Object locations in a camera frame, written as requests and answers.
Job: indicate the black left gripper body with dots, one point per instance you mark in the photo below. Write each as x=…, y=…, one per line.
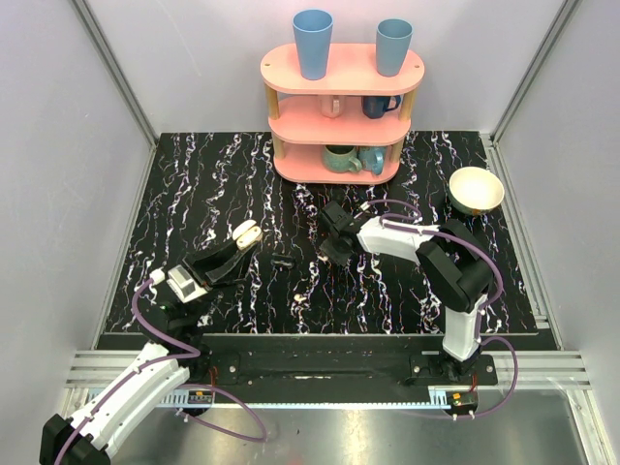
x=199, y=270

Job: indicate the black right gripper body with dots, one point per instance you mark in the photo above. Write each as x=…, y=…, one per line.
x=334, y=251

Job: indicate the white earbud charging case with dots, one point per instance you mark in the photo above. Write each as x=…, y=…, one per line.
x=247, y=234

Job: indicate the black earbud charging case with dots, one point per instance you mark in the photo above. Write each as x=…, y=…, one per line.
x=282, y=261

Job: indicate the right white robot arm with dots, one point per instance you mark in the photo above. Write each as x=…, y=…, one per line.
x=460, y=274

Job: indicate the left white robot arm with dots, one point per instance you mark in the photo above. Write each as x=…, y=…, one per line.
x=93, y=434

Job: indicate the teal glazed ceramic mug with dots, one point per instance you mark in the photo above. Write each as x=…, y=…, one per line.
x=341, y=158

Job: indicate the light blue butterfly mug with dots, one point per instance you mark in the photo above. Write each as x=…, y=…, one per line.
x=372, y=158

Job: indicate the pink ceramic mug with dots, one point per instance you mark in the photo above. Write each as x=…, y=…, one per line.
x=332, y=106

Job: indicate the dark blue ceramic mug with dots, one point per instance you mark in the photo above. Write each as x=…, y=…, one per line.
x=375, y=107

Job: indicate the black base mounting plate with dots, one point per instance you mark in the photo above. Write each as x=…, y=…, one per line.
x=339, y=358

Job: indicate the cream ceramic bowl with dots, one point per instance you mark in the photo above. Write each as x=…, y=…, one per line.
x=475, y=191

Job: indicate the pink three-tier shelf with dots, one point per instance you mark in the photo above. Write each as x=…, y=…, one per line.
x=300, y=131

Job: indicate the right blue plastic tumbler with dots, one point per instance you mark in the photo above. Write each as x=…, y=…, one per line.
x=393, y=39

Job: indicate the blue plastic tumbler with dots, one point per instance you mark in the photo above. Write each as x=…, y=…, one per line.
x=312, y=35
x=393, y=39

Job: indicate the left blue plastic tumbler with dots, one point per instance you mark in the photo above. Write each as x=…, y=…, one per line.
x=312, y=35

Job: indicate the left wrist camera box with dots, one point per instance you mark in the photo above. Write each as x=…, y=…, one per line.
x=183, y=285

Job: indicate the aluminium frame post left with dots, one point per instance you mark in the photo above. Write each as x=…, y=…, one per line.
x=100, y=42

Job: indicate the aluminium frame post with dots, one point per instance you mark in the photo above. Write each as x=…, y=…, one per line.
x=100, y=42
x=550, y=39

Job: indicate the aluminium frame post right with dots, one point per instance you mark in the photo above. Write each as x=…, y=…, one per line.
x=550, y=39

